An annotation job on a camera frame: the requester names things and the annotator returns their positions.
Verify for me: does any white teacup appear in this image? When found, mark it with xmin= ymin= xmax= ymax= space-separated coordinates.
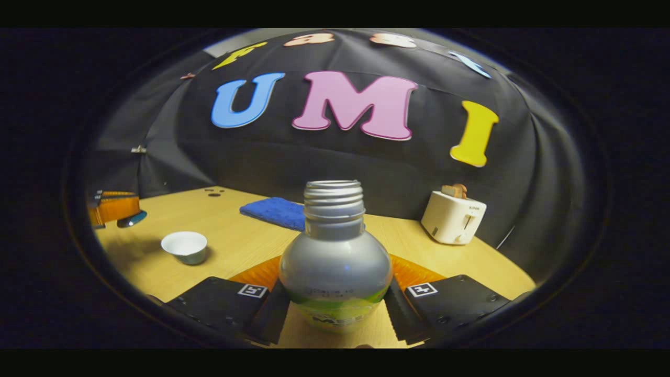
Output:
xmin=161 ymin=231 xmax=208 ymax=265

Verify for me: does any black backdrop cloth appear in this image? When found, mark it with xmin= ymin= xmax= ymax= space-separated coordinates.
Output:
xmin=86 ymin=29 xmax=592 ymax=283

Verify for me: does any blue towel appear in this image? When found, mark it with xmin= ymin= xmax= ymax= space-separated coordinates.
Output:
xmin=240 ymin=197 xmax=307 ymax=231

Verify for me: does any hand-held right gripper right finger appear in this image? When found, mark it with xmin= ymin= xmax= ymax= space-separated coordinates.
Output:
xmin=385 ymin=254 xmax=511 ymax=346

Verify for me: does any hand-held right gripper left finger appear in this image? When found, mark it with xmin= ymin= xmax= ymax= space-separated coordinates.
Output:
xmin=147 ymin=256 xmax=291 ymax=346

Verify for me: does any silver water bottle green label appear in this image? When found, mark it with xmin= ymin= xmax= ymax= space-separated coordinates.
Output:
xmin=278 ymin=180 xmax=393 ymax=335

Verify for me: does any white toaster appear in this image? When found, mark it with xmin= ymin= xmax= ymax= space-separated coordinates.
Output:
xmin=421 ymin=191 xmax=487 ymax=246

